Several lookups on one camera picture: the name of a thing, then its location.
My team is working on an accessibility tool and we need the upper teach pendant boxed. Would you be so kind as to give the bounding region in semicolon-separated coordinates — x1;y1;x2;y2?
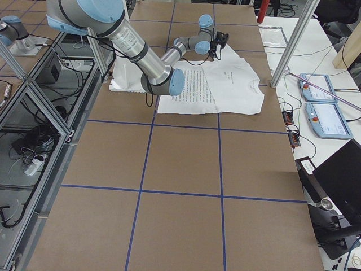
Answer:
298;73;338;103

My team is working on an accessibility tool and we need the red cylinder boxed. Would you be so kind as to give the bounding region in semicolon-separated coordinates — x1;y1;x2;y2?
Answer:
257;0;270;24

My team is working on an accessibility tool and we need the black laptop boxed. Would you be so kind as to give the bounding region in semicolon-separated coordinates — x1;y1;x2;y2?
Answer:
313;139;360;225

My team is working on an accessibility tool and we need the lower teach pendant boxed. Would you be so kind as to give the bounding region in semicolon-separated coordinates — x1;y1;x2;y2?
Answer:
305;102;353;139

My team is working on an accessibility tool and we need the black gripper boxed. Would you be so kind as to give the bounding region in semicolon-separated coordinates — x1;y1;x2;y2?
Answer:
210;32;229;53

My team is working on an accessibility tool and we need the aluminium frame post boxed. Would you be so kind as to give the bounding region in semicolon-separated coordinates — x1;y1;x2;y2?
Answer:
270;0;320;88

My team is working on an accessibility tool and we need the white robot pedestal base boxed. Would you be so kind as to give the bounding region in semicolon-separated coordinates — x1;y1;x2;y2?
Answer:
109;57;146;93

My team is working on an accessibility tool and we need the teach pendant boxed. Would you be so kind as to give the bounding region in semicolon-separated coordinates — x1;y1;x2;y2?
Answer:
305;102;353;139
298;73;338;103

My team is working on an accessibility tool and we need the aluminium side frame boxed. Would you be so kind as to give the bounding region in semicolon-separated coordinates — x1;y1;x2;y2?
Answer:
1;33;115;270

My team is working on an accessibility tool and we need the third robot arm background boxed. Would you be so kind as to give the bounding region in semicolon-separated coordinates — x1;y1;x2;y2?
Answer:
1;15;29;47

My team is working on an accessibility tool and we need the white long-sleeve printed shirt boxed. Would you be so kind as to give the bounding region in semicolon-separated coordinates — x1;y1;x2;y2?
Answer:
157;45;264;115

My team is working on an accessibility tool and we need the upper orange circuit board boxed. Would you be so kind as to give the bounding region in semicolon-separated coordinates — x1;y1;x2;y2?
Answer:
282;111;294;125

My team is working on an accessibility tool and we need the white power strip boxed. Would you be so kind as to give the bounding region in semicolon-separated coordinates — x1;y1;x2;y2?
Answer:
24;157;44;176

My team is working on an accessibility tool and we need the lower orange circuit board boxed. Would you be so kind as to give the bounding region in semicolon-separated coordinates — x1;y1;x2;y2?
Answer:
288;132;301;149

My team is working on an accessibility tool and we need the clear plastic bag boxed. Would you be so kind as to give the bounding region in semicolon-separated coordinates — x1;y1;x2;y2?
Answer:
259;26;288;48

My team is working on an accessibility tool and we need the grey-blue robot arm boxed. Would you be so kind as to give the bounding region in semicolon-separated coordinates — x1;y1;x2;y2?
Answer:
161;14;229;65
46;1;185;96

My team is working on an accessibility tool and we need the orange circuit board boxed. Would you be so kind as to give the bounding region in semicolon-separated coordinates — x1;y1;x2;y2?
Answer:
288;132;301;149
282;111;294;125

